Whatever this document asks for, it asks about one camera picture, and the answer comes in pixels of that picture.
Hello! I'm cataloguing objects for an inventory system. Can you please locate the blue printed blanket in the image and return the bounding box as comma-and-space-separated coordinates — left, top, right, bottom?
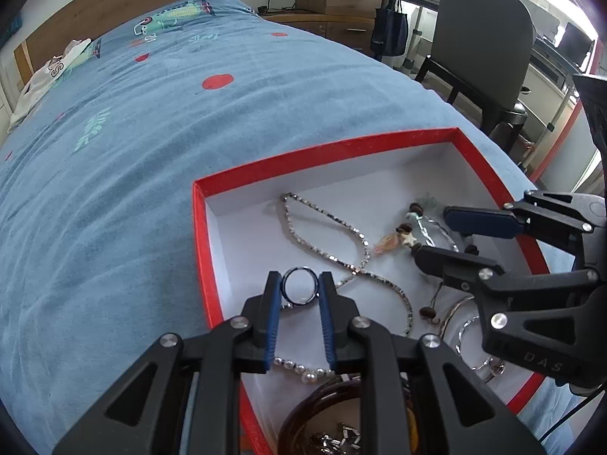
0, 0, 589, 455

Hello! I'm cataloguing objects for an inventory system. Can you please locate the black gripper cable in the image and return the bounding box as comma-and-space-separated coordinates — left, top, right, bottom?
533, 384, 601, 442

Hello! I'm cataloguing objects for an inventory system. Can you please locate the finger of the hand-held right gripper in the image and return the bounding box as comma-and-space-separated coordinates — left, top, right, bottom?
414, 245, 599, 295
443, 190, 607, 253

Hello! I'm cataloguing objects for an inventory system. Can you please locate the wooden headboard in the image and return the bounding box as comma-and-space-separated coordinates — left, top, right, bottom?
14, 0, 236, 86

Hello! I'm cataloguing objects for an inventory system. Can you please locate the glass desk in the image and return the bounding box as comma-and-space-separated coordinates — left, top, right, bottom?
379, 0, 594, 110

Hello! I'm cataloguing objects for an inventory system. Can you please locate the silver chain necklace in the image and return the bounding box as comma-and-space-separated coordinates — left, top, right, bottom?
274, 192, 414, 386

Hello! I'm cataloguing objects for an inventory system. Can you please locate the amber bangle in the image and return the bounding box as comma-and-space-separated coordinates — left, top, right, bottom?
277, 376, 421, 455

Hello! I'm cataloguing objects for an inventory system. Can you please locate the metal bangle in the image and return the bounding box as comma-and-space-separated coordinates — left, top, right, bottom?
438, 293, 478, 337

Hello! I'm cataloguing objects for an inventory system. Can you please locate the brown beaded bracelet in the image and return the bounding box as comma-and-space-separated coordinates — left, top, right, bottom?
376, 194, 480, 326

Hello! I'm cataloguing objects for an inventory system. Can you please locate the white garment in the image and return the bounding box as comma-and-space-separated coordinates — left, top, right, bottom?
6, 37, 94, 134

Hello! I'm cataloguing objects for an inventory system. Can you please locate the silver twisted hoop earring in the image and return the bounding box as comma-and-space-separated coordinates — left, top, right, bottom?
411, 212, 460, 253
454, 315, 494, 371

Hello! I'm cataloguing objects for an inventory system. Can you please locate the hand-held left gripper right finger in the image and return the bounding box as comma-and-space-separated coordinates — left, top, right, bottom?
319, 271, 546, 455

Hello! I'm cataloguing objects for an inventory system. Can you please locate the computer monitor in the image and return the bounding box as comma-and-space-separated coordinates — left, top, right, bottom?
557, 22, 596, 70

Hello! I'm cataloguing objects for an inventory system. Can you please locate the dark hanging bag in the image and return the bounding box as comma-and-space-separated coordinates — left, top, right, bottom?
370, 0, 410, 58

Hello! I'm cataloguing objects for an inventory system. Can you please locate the grey chair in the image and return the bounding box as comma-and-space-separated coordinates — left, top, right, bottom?
414, 0, 537, 152

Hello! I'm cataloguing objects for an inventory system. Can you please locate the silver ring with stone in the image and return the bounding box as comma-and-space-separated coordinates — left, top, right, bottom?
473, 357, 506, 383

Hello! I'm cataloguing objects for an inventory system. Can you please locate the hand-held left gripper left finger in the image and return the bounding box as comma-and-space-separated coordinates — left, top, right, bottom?
52, 270, 285, 455

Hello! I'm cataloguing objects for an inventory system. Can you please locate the red jewelry box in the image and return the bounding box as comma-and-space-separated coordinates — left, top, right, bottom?
192, 126, 551, 455

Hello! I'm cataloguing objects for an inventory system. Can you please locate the plain silver ring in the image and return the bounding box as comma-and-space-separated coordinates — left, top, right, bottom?
281, 265, 326, 308

